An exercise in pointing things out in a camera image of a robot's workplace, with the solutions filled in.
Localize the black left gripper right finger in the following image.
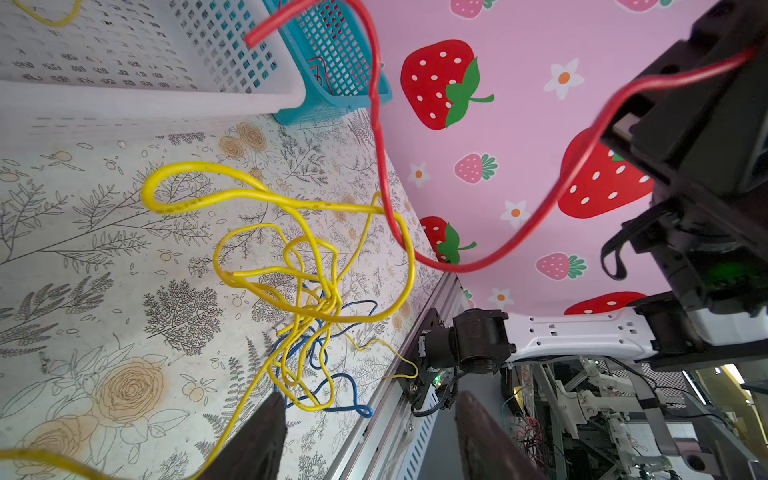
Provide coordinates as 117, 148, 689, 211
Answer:
454, 391, 543, 480

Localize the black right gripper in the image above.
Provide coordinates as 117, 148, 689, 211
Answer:
601, 1, 767, 204

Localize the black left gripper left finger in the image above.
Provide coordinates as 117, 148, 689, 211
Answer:
200, 392, 287, 480

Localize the blue cable bundle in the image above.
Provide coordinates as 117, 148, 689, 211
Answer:
266, 281, 379, 420

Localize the coloured cable bundle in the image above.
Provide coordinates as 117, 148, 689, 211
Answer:
0, 161, 421, 480

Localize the yellow cable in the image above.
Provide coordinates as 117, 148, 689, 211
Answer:
11, 0, 82, 28

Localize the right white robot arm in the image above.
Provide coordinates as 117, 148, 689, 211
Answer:
504, 1, 767, 370

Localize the teal plastic basket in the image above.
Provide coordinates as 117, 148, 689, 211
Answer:
274, 0, 372, 125

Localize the middle white plastic basket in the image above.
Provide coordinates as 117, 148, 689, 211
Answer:
1, 1, 305, 144

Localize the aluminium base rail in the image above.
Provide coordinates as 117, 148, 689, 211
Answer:
323, 272, 517, 480

